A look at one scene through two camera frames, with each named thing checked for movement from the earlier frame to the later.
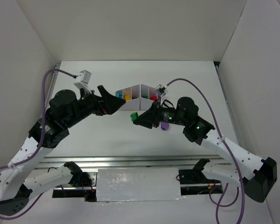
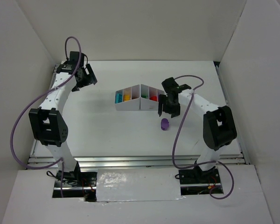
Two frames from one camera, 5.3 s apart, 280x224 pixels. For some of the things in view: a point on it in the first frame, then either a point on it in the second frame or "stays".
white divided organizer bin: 137,97 stays
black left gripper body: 99,102 -> 87,79
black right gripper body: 155,115 -> 170,107
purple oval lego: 164,125 stays
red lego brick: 153,98 stays
